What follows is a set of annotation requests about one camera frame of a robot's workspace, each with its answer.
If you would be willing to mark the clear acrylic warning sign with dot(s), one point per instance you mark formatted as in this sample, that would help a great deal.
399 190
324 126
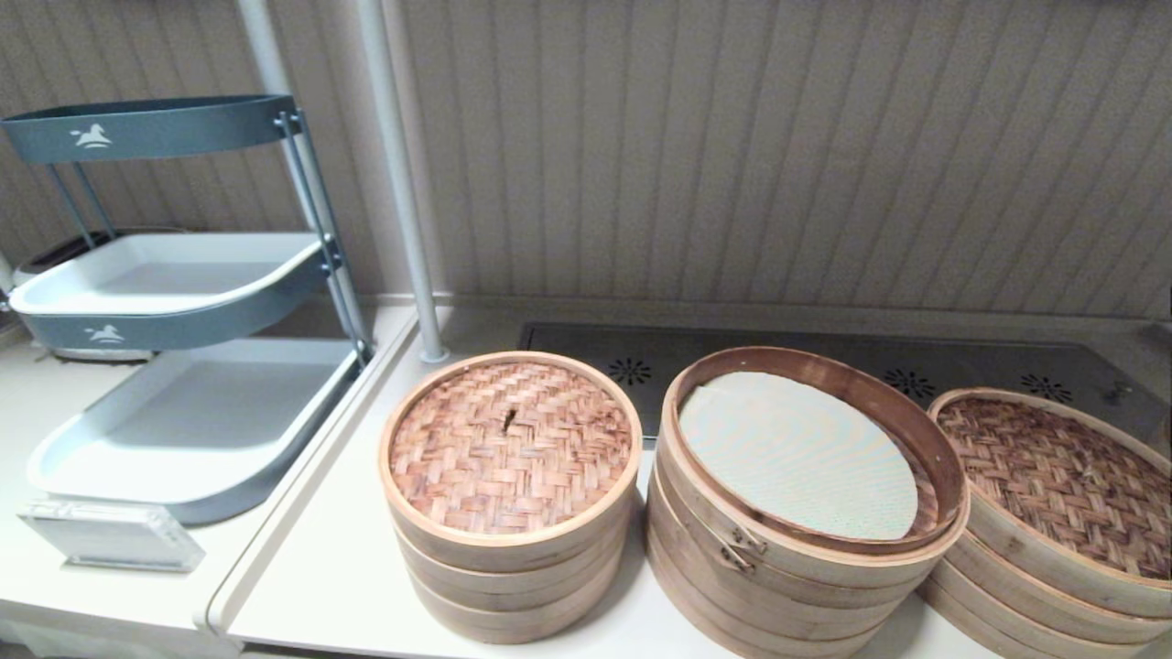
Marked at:
110 540

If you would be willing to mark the white vertical pole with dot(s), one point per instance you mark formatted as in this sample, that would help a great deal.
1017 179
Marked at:
396 137

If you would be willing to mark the small woven bamboo steamer lid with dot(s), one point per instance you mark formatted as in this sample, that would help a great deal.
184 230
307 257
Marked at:
513 448

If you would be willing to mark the dark metal vented panel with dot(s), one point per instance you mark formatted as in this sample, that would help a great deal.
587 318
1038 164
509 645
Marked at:
586 352

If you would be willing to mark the white round steamer liner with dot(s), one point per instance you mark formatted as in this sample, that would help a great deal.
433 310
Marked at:
797 448

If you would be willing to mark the large bamboo steamer basket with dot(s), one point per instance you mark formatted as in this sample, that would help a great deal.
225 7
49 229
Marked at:
806 611
769 636

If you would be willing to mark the grey-blue metal rack frame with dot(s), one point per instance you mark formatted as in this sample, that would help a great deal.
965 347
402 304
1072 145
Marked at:
331 256

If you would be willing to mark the large woven bamboo steamer lid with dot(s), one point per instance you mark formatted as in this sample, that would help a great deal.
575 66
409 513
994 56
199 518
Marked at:
1062 476

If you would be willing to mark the grey-blue rack tray white inside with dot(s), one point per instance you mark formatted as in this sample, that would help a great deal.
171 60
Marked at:
165 275
201 421

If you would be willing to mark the large bamboo steamer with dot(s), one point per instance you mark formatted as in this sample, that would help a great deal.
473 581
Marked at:
824 575

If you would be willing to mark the grey-blue rack tray with horse logo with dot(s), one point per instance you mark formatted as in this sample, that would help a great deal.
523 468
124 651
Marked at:
165 133

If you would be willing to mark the right bamboo steamer stack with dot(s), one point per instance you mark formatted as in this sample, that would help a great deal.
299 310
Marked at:
1053 601

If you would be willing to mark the small bamboo steamer basket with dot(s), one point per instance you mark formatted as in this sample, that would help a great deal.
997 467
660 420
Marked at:
513 606
513 583
513 631

